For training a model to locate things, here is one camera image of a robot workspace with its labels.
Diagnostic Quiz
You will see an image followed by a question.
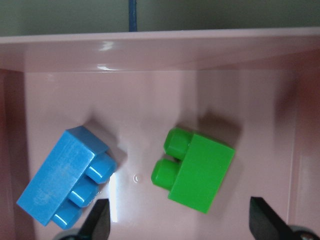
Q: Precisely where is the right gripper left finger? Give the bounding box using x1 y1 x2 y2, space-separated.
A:
75 198 111 240

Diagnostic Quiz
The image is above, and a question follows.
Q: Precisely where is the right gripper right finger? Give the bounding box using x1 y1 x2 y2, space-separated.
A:
249 196 300 240

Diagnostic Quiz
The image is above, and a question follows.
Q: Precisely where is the blue toy block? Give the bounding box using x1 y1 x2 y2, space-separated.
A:
16 126 117 230

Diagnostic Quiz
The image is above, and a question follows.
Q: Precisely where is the green toy block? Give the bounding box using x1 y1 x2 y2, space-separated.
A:
151 127 235 214

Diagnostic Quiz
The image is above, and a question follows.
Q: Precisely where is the pink plastic box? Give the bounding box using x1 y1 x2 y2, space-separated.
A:
0 27 320 240

